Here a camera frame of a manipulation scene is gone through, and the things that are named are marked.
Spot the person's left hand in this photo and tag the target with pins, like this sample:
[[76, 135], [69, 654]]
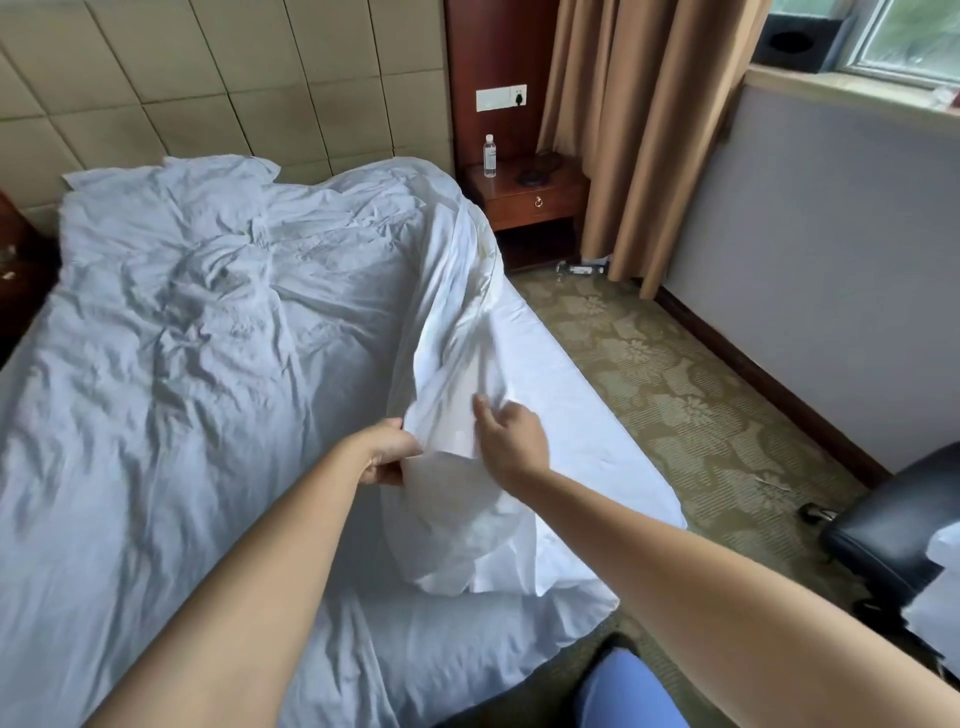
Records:
[[386, 450]]

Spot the person's right hand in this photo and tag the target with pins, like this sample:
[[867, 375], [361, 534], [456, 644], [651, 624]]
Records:
[[514, 442]]

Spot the white bed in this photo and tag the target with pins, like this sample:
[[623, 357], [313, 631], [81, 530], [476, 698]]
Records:
[[585, 420]]

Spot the white duvet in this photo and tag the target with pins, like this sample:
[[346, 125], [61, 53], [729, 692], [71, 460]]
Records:
[[187, 337]]

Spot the person's left forearm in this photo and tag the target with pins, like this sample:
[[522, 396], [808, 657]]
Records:
[[240, 600]]

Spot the person's right forearm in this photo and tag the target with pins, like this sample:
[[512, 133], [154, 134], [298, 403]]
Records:
[[735, 600]]

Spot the person's blue jeans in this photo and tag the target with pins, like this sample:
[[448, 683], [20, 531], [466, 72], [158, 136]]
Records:
[[622, 694]]

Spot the wooden nightstand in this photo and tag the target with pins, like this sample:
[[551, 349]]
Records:
[[525, 204], [19, 307]]

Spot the clear water bottle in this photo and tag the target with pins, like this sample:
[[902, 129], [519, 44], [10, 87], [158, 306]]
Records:
[[490, 159]]

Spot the beige curtain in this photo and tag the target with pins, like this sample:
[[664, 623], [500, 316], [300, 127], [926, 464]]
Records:
[[645, 112]]

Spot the black office chair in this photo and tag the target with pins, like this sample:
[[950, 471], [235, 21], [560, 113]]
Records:
[[885, 525]]

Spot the beige padded headboard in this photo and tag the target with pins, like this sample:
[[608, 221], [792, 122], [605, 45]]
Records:
[[225, 75]]

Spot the white bedding bundle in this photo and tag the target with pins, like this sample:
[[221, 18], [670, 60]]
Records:
[[937, 607]]

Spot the black tissue box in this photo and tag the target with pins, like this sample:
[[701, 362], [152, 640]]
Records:
[[799, 41]]

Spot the window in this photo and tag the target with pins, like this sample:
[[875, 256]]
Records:
[[915, 37]]

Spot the white wall socket panel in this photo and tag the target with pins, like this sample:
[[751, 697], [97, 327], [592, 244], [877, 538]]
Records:
[[495, 98]]

